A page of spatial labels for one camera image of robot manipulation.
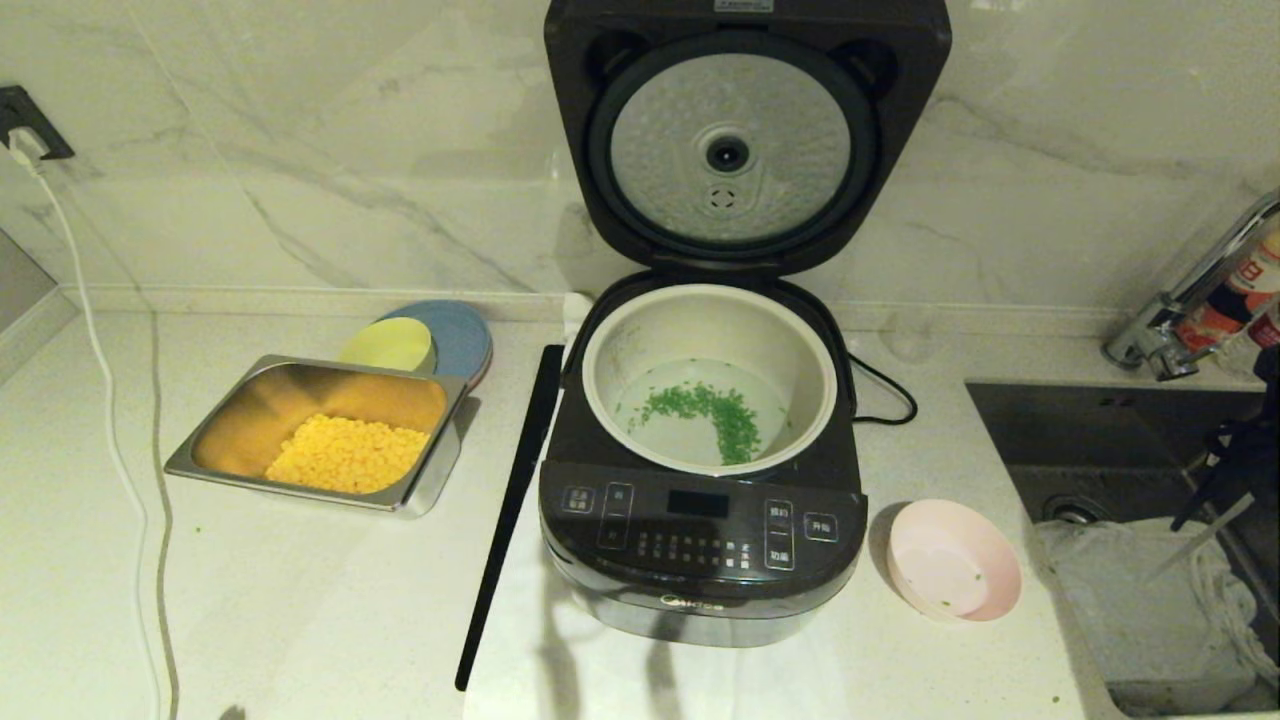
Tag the white inner pot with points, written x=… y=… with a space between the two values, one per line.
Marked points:
x=790 y=350

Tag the black wall socket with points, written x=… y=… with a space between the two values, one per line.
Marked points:
x=18 y=105

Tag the clear glass cup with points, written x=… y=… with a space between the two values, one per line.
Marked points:
x=908 y=338

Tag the white wall plug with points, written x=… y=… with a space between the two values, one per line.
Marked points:
x=24 y=148

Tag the chopped green onions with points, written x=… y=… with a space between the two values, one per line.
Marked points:
x=715 y=412

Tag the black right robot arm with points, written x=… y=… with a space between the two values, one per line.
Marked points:
x=1255 y=450

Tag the yellow corn kernels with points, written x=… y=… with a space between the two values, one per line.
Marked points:
x=345 y=455

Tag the clear bottle with red label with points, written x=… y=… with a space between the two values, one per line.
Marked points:
x=1264 y=338

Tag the grey white dish cloth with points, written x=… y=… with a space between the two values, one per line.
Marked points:
x=1130 y=610

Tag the long black flat strip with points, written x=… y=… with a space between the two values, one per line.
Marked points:
x=510 y=510

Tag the pink bowl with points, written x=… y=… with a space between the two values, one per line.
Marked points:
x=950 y=560

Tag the blue plate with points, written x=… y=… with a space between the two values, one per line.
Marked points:
x=466 y=338

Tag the black rice cooker base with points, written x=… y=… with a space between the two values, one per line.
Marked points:
x=700 y=600

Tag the metal sink drain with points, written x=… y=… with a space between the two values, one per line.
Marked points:
x=1070 y=512

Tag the pale yellow plate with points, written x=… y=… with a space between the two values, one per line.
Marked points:
x=388 y=345

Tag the black rice cooker lid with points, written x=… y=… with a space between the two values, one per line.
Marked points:
x=760 y=120

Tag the stainless steel food pan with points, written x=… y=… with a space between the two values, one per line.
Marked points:
x=252 y=400

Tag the orange bottle with red label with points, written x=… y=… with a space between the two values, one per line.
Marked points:
x=1250 y=280

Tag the chrome faucet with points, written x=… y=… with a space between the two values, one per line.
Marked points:
x=1160 y=345

